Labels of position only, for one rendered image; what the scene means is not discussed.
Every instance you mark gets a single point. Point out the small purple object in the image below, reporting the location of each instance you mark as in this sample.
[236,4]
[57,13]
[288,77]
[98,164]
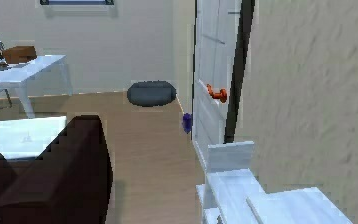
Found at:
[187,122]

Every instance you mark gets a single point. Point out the dark brown sofa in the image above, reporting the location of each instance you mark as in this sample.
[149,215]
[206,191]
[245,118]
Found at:
[63,173]

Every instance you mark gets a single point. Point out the white table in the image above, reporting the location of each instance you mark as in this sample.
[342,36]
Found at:
[23,75]

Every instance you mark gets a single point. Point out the brown box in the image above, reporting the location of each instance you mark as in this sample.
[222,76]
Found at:
[19,54]

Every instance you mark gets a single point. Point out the white stepped shelf unit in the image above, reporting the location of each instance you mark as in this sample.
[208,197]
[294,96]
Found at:
[250,196]

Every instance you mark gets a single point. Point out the grey round floor cushion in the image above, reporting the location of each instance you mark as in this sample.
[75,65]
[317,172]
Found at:
[151,93]

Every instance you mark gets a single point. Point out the white room door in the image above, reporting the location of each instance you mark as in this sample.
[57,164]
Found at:
[213,83]

